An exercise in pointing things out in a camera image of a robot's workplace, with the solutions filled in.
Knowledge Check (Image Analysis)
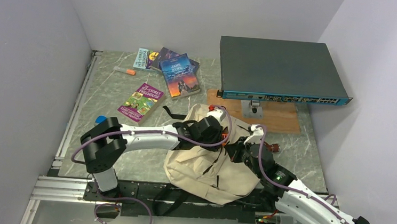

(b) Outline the purple cable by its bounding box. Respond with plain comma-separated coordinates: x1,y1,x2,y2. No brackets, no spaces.
66,94,235,224
251,124,384,224

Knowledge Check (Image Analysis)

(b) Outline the wooden board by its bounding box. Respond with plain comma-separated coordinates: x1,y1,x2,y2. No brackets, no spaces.
207,89,301,134

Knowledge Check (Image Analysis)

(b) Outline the brown copper pipe fitting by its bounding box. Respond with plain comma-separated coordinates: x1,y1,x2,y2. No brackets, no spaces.
266,143,280,153

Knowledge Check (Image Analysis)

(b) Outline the beige canvas backpack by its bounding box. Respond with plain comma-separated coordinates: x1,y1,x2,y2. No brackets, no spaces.
163,117,259,205

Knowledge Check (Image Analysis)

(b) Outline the orange capped marker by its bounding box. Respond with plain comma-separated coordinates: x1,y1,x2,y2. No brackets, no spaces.
114,67,136,76

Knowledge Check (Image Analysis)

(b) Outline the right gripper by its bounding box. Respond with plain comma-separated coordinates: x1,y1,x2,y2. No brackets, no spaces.
223,134,267,179

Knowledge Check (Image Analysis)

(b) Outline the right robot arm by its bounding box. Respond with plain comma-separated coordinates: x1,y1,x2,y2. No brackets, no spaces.
224,137,370,224

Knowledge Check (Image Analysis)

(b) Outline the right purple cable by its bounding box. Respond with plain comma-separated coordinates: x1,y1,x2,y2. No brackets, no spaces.
251,124,384,224

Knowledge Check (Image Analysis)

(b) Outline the purple treehouse book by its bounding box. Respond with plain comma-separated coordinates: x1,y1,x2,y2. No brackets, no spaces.
117,83,165,125

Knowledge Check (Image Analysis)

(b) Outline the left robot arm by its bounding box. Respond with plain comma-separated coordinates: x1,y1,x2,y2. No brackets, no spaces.
80,111,226,201

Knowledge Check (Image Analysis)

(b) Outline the metal switch stand bracket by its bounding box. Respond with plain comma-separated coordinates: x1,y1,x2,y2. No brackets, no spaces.
241,100,263,119

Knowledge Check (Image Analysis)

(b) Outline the black base frame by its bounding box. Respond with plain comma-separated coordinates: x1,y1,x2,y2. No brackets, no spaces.
83,180,280,224

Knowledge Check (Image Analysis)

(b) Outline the dark network switch box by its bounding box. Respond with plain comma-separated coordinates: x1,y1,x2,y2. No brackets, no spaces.
218,36,352,106

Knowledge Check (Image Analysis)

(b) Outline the aluminium rail frame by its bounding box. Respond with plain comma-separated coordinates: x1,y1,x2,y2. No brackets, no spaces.
19,45,133,224

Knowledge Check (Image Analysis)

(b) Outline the blue round eraser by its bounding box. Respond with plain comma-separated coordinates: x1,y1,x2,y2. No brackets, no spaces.
95,115,107,124

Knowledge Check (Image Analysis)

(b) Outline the Jane Eyre book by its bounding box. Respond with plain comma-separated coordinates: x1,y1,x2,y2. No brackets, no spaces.
160,54,200,99

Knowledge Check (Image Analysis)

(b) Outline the dark purple book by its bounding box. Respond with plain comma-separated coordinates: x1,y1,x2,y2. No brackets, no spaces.
149,47,200,75

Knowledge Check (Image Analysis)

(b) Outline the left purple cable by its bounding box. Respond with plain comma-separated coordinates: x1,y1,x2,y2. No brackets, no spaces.
66,94,235,224

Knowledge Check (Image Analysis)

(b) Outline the light blue book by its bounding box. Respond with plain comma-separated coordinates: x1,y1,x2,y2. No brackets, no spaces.
132,48,159,72

